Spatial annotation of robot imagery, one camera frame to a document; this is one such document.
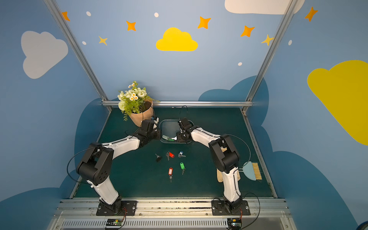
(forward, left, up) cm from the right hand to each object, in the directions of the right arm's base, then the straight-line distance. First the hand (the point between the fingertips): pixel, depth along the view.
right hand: (182, 136), depth 100 cm
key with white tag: (-1, +12, -1) cm, 12 cm away
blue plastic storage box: (+6, +9, +1) cm, 11 cm away
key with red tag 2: (-25, +5, -3) cm, 26 cm away
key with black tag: (-16, +14, -3) cm, 22 cm away
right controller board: (-48, -31, -7) cm, 58 cm away
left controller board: (-52, +31, -4) cm, 60 cm away
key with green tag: (-22, -2, -3) cm, 22 cm away
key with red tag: (-12, +8, -4) cm, 15 cm away
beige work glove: (-24, -25, -3) cm, 35 cm away
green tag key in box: (-2, +8, -3) cm, 9 cm away
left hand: (+1, +15, +6) cm, 16 cm away
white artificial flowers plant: (+3, +29, +30) cm, 42 cm away
